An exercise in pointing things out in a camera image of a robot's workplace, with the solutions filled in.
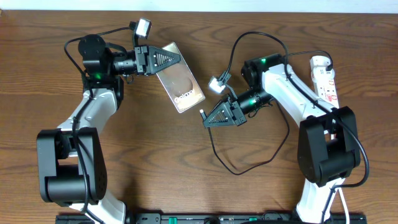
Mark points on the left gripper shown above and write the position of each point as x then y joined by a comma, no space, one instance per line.
141,60

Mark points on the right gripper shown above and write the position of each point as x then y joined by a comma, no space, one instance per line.
238,117

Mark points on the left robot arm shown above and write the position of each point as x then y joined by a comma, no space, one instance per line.
72,171

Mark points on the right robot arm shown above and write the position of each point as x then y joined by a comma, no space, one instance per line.
328,145

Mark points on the white charger plug adapter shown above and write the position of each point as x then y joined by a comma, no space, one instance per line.
321,61

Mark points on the white power strip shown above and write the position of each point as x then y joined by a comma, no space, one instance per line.
324,85

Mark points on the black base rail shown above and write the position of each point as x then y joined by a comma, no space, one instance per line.
268,217

